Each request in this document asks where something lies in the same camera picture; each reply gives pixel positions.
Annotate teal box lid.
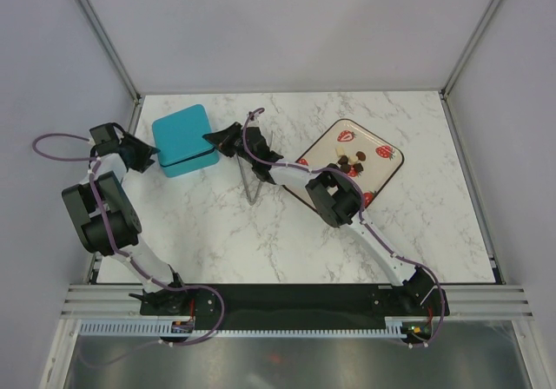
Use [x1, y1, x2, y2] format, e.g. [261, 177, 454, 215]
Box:
[152, 104, 214, 168]

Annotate slotted grey cable duct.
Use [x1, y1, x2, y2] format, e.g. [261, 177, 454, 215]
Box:
[78, 319, 420, 339]

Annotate oval dark chocolate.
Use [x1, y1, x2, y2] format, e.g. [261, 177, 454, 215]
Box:
[355, 151, 366, 162]

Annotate strawberry pattern square plate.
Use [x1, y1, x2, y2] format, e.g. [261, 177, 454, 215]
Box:
[296, 119, 404, 206]

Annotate aluminium frame rail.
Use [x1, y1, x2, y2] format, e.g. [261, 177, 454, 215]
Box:
[60, 282, 149, 319]

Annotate metal tweezers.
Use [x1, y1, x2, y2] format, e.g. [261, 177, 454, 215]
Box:
[235, 127, 272, 206]

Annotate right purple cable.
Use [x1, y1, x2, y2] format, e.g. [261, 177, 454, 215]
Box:
[241, 108, 448, 320]

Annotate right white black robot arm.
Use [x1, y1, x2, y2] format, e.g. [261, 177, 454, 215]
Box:
[202, 122, 447, 315]

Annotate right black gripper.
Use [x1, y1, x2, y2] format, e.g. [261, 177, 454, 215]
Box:
[203, 122, 255, 167]

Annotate purple cable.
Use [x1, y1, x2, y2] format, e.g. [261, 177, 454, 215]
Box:
[241, 108, 448, 320]
[32, 132, 131, 286]

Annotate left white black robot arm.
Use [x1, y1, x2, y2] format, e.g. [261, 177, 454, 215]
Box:
[62, 122, 190, 314]

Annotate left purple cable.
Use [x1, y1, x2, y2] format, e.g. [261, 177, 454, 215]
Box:
[32, 132, 131, 286]

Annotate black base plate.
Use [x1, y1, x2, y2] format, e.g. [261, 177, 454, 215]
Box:
[130, 284, 449, 330]

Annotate teal chocolate box tray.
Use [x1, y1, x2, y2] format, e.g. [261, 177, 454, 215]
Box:
[158, 148, 219, 178]

